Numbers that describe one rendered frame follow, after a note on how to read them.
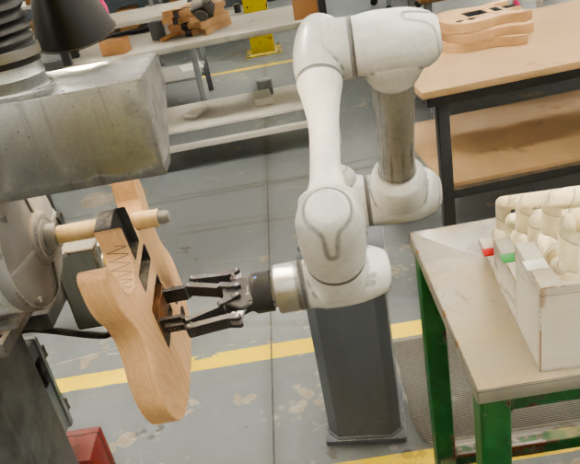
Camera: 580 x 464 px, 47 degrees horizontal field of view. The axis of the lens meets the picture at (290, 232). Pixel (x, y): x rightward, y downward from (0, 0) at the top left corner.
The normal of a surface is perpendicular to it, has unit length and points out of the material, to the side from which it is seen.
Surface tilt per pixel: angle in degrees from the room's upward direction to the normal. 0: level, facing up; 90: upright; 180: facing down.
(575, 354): 90
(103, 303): 100
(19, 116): 90
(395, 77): 126
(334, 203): 40
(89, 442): 0
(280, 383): 0
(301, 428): 0
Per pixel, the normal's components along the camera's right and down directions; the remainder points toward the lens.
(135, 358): 0.00, 0.28
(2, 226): 0.84, -0.22
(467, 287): -0.17, -0.87
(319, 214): -0.12, -0.37
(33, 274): 0.99, -0.06
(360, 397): -0.09, 0.48
